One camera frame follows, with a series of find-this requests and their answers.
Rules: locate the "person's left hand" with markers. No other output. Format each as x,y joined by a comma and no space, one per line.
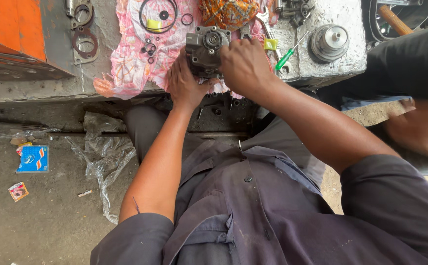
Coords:
184,83

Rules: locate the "person's right hand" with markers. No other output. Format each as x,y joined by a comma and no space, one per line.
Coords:
245,66

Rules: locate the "person's right fingers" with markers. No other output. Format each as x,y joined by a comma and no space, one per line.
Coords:
232,51

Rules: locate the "grey metal pump housing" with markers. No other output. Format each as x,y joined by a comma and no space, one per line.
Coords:
204,49

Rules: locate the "orange patterned cloth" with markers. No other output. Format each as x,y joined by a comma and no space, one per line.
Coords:
228,13

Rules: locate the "yellow plastic piece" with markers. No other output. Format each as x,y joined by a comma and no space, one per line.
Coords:
270,44
154,24

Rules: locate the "silver open-end spanner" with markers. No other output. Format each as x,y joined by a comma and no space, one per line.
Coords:
271,35

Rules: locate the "pile of bolts and nuts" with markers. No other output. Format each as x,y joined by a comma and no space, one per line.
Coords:
294,9

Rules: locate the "black rubber washer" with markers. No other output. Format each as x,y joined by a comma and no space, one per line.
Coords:
164,15

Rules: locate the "cluster of small black seals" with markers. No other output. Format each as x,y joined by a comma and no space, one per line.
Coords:
149,49

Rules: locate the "pink floral cloth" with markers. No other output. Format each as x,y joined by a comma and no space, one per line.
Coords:
140,55

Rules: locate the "round grey metal pulley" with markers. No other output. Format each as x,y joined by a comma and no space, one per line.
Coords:
329,42

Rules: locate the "metal flange with gasket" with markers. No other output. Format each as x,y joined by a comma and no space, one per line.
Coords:
81,13

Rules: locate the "clear plastic bag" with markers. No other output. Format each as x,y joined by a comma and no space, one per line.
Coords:
103,154

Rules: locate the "person's dark grey shirt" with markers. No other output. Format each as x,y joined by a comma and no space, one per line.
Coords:
272,213

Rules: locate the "orange machine body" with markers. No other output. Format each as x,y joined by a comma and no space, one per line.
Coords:
15,33

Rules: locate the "blue sachet packet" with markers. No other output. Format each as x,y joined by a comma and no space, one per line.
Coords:
33,159

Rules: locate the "small torn wrapper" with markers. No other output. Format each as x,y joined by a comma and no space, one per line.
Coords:
18,191

